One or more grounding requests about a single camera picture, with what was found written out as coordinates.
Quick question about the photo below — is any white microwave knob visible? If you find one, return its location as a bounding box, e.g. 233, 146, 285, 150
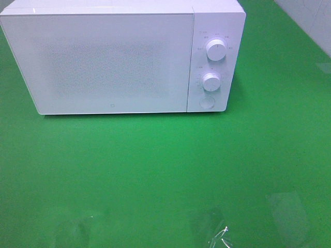
202, 73, 221, 92
206, 38, 227, 61

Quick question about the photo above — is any white microwave oven body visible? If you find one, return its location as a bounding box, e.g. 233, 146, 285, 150
1, 1, 246, 112

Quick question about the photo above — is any white microwave door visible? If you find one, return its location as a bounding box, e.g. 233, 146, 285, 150
1, 14, 193, 115

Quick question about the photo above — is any round door release button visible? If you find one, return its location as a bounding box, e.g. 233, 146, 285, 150
199, 96, 215, 109

